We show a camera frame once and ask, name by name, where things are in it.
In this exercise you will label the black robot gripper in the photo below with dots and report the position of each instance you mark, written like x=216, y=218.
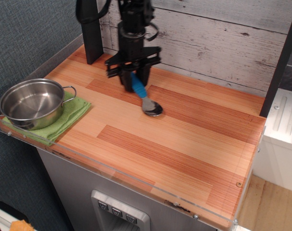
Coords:
x=132, y=55

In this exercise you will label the blue handled metal spoon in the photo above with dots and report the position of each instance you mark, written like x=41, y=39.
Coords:
x=149, y=107

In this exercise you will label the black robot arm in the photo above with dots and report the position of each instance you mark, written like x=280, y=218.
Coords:
x=135, y=27

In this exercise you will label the stainless steel pot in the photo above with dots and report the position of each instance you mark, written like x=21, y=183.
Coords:
x=34, y=104

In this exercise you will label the green folded cloth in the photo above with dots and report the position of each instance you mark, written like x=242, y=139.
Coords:
x=73, y=110

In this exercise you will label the clear acrylic edge guard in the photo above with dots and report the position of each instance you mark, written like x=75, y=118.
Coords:
x=198, y=167

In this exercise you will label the silver toy fridge cabinet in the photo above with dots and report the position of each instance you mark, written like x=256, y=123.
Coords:
x=96, y=203

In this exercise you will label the white appliance right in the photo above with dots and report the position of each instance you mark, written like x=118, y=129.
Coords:
x=273, y=161

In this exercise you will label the orange object bottom left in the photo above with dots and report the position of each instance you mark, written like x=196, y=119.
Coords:
x=21, y=225

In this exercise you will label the dark vertical post right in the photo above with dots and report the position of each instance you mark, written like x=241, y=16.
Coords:
x=277, y=76

